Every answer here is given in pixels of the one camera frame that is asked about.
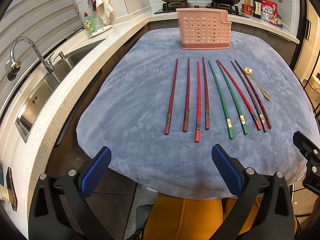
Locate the green chopstick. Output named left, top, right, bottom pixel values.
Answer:
left=216, top=60, right=248, bottom=135
left=208, top=61, right=234, bottom=140

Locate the dark soy sauce bottle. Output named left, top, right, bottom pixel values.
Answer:
left=252, top=0, right=262, bottom=19

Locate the white hanging towel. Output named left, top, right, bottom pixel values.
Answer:
left=96, top=0, right=114, bottom=25

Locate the chrome kitchen faucet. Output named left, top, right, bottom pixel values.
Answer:
left=5, top=36, right=66, bottom=81

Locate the black gas stove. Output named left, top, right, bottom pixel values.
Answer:
left=155, top=1, right=249, bottom=18

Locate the dark maroon chopstick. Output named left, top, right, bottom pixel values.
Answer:
left=235, top=60, right=272, bottom=133
left=231, top=61, right=267, bottom=133

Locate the bright red chopstick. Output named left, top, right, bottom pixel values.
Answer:
left=217, top=60, right=262, bottom=131
left=195, top=61, right=201, bottom=143

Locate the gold flower spoon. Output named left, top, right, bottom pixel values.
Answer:
left=244, top=67, right=271, bottom=101

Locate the red white cereal bag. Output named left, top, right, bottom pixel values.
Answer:
left=261, top=0, right=278, bottom=25

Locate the red snack packet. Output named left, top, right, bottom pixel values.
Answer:
left=241, top=4, right=253, bottom=15

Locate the dark red chopstick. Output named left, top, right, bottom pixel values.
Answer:
left=183, top=58, right=190, bottom=132
left=164, top=59, right=178, bottom=135
left=202, top=57, right=210, bottom=130

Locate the small teal bottle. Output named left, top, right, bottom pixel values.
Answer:
left=277, top=14, right=283, bottom=28

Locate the white oval plate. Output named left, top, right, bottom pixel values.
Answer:
left=87, top=25, right=113, bottom=38

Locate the pink perforated utensil basket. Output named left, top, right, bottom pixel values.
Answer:
left=176, top=8, right=232, bottom=50

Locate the stainless steel sink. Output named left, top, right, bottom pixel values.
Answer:
left=14, top=40, right=103, bottom=142

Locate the green dish soap bottle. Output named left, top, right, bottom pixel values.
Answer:
left=84, top=12, right=97, bottom=34

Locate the blue fleece table mat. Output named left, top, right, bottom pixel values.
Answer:
left=76, top=28, right=319, bottom=199

